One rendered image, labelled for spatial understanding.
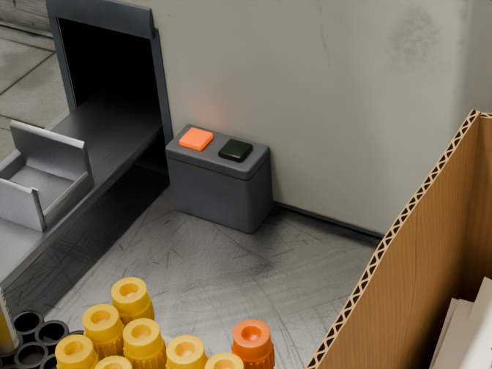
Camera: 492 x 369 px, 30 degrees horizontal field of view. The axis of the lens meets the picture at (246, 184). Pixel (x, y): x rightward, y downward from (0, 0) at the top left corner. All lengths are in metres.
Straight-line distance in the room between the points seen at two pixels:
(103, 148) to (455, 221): 0.25
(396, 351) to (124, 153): 0.26
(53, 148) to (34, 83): 1.90
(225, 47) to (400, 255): 0.21
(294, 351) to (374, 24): 0.18
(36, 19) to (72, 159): 2.07
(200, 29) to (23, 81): 1.95
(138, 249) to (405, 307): 0.23
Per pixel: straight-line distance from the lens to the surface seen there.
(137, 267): 0.56
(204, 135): 0.57
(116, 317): 0.37
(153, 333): 0.36
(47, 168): 0.58
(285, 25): 0.51
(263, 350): 0.36
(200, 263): 0.56
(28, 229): 0.55
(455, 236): 0.44
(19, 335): 0.51
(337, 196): 0.56
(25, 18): 2.65
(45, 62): 2.54
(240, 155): 0.55
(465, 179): 0.43
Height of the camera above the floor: 1.26
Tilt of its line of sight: 39 degrees down
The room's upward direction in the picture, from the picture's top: 5 degrees counter-clockwise
